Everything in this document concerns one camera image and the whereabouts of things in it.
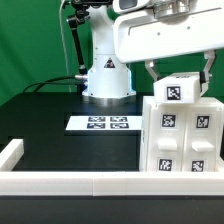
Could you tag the white U-shaped border frame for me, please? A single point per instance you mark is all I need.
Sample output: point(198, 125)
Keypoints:
point(19, 183)

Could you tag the white cabinet body box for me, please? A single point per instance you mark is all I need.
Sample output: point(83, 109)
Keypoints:
point(148, 104)

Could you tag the white fiducial marker sheet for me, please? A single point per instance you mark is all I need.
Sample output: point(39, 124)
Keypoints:
point(104, 123)

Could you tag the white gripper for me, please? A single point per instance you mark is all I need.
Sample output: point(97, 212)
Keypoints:
point(139, 35)

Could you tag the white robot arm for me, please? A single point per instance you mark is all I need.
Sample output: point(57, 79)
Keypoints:
point(108, 77)

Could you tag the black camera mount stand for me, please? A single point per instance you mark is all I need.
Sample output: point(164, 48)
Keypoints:
point(74, 21)

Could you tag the white cabinet door panel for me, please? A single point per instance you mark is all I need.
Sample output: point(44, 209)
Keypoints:
point(203, 135)

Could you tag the small white cube part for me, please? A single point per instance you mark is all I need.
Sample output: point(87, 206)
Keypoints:
point(178, 88)

